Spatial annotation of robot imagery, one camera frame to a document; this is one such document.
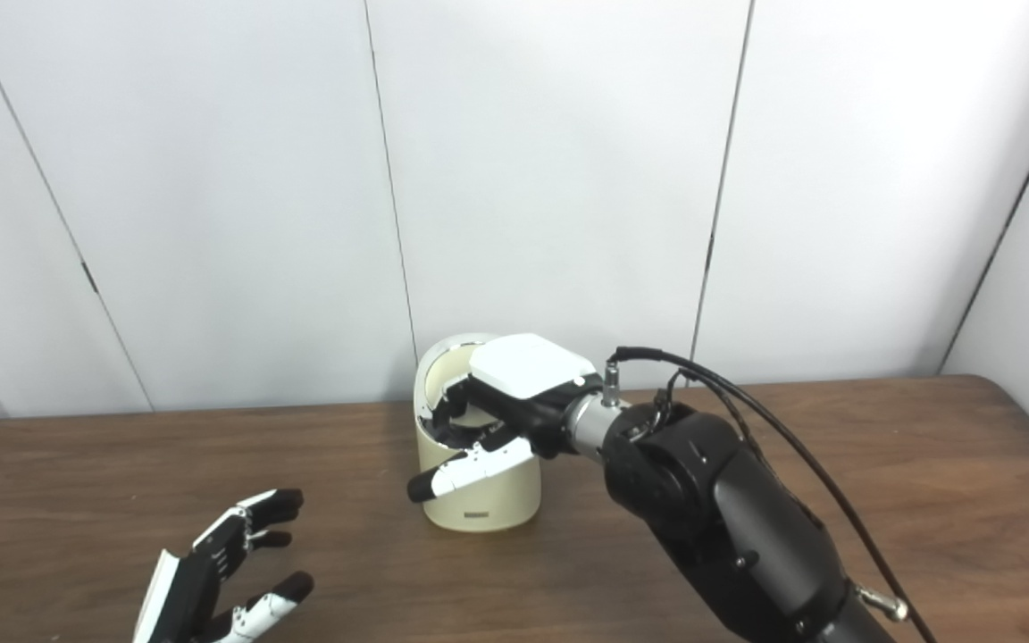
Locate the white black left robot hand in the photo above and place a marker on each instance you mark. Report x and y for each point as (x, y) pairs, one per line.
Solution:
(188, 598)

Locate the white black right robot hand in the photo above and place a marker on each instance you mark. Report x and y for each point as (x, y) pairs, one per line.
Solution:
(528, 366)

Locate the cream round bin lid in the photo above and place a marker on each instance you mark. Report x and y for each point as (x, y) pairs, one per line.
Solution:
(447, 366)

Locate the cream-colored bin body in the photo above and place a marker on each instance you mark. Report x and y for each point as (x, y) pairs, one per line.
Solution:
(501, 496)

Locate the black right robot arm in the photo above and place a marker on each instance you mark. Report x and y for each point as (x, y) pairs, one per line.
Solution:
(729, 527)

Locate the black bin liner bag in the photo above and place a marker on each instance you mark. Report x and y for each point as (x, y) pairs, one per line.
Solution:
(447, 438)

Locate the black wall panel clip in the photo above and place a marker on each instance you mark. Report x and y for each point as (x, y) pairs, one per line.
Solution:
(88, 277)
(709, 251)

